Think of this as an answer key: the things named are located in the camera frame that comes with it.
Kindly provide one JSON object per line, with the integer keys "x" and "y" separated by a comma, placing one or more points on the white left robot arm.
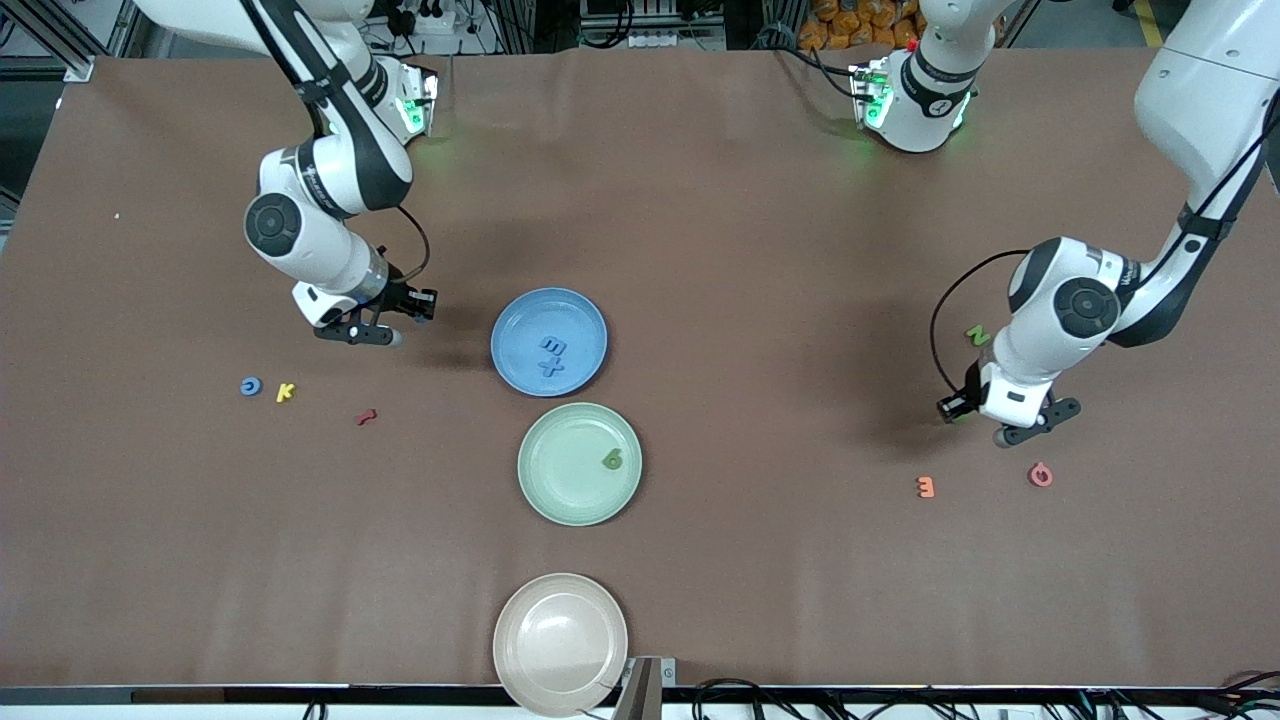
{"x": 1030, "y": 345}

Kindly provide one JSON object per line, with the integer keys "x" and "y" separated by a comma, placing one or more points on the green foam letter N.
{"x": 978, "y": 336}

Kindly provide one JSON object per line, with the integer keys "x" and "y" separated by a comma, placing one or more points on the brown table cover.
{"x": 750, "y": 250}

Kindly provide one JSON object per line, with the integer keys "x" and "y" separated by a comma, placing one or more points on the grey metal post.
{"x": 645, "y": 690}

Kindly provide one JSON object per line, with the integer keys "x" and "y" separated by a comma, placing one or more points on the dark red foam letter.
{"x": 366, "y": 417}

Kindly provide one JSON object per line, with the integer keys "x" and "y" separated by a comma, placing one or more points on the blue plate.
{"x": 575, "y": 320}

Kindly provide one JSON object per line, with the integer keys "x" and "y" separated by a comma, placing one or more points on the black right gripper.
{"x": 398, "y": 296}

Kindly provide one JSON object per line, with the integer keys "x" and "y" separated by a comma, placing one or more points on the pink foam letter Q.
{"x": 1032, "y": 476}

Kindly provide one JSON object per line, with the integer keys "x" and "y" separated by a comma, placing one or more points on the beige plate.
{"x": 560, "y": 640}

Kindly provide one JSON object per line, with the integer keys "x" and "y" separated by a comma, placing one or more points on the pile of oranges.
{"x": 850, "y": 25}

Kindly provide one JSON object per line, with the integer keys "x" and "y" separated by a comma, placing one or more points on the blue foam letter e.
{"x": 245, "y": 388}

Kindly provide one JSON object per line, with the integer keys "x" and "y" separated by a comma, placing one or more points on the aluminium frame profile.
{"x": 78, "y": 68}

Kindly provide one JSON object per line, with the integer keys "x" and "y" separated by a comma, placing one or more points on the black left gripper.
{"x": 968, "y": 391}

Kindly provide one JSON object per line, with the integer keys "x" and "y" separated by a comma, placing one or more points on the blue foam letter m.
{"x": 553, "y": 346}

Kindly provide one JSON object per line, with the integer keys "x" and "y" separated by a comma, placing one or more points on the light green plate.
{"x": 570, "y": 480}

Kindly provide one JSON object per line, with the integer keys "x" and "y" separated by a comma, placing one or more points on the white power strip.
{"x": 435, "y": 20}
{"x": 680, "y": 40}

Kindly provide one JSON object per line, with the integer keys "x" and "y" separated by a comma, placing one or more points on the green foam letter g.
{"x": 605, "y": 460}

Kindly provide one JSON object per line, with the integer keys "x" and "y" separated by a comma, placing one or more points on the yellow foam letter k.
{"x": 284, "y": 393}

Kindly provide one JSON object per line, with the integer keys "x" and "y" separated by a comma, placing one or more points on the blue foam letter x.
{"x": 551, "y": 366}

